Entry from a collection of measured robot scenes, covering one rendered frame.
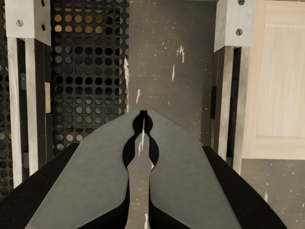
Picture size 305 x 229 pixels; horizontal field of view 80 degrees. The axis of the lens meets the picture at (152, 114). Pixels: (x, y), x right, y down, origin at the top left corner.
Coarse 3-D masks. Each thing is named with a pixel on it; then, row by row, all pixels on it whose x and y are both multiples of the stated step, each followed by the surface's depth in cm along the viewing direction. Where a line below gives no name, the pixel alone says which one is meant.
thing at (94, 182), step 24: (120, 120) 10; (96, 144) 8; (120, 144) 8; (72, 168) 7; (96, 168) 7; (120, 168) 7; (48, 192) 6; (72, 192) 6; (96, 192) 6; (120, 192) 6; (48, 216) 5; (72, 216) 6; (96, 216) 6; (120, 216) 6
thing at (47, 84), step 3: (45, 84) 46; (48, 84) 47; (45, 87) 46; (48, 87) 47; (45, 90) 46; (48, 90) 47; (45, 93) 46; (48, 93) 47; (45, 96) 46; (48, 96) 47; (45, 99) 46; (48, 99) 47; (45, 102) 46; (48, 102) 47; (45, 105) 46; (48, 105) 47; (48, 108) 47; (48, 111) 47
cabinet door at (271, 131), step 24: (264, 0) 46; (264, 24) 46; (288, 24) 47; (264, 48) 47; (288, 48) 47; (264, 72) 48; (288, 72) 48; (264, 96) 48; (288, 96) 49; (264, 120) 49; (288, 120) 49; (264, 144) 49; (288, 144) 50
